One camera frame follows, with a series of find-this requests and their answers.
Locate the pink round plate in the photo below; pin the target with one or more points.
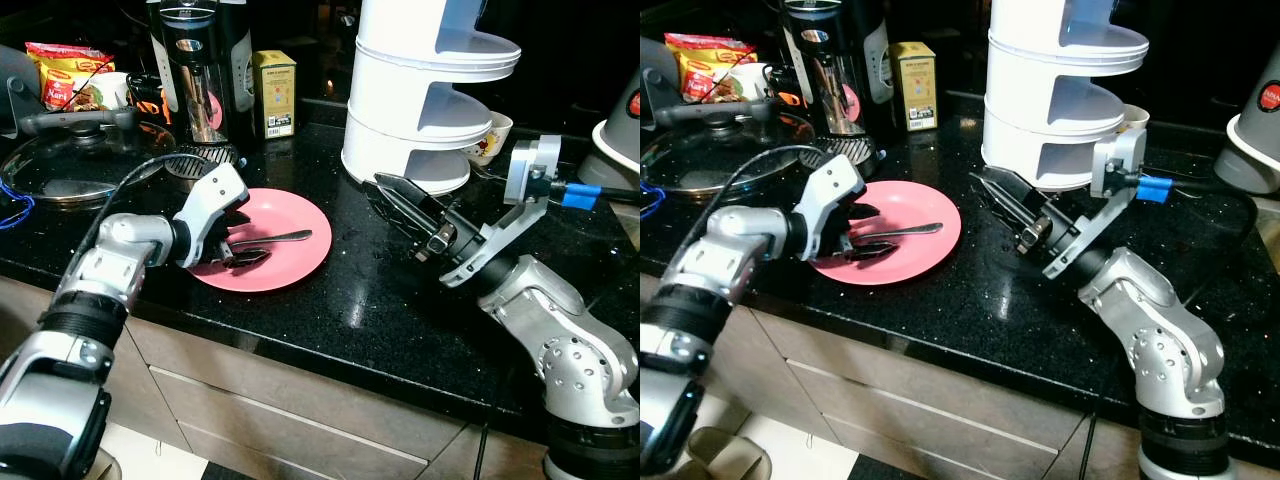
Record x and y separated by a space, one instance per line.
920 260
290 270

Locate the red yellow noodle packet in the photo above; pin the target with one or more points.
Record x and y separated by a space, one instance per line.
60 65
700 55

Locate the white printed cup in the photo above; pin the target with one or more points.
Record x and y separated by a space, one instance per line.
1135 118
497 135

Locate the steel spoon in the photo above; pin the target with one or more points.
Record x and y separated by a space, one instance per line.
290 237
915 230

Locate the white tiered plastic rack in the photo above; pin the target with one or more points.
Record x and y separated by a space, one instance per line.
1040 120
400 120

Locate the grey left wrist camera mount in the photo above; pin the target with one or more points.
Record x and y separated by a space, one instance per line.
835 190
215 195

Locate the beige slipper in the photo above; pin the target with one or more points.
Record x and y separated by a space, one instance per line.
730 455
105 468

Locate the grey appliance with red button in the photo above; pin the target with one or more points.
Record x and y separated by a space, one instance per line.
615 140
1255 130

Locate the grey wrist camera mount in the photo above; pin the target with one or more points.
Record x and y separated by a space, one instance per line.
215 195
1125 160
835 190
535 165

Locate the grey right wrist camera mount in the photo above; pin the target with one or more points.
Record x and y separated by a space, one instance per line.
535 165
1125 160

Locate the steel pan with glass lid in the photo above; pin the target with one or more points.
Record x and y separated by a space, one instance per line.
720 150
70 165

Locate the grey kitchen cabinet drawers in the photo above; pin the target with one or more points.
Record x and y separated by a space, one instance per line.
950 420
300 420

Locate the orange plastic item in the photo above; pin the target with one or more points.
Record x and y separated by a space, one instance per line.
150 103
790 95

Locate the yellow cardboard box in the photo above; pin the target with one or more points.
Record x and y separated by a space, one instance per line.
913 85
275 95

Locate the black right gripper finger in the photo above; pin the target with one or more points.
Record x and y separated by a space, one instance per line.
1020 198
408 228
420 203
1008 222

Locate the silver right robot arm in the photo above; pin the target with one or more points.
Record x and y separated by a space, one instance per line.
560 330
1160 330

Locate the large black floor mat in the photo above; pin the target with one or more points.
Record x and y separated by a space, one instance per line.
870 470
225 472

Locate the black chrome coffee machine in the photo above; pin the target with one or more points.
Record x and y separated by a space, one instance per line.
200 60
835 60

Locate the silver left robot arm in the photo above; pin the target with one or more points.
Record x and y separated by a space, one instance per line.
730 235
110 250

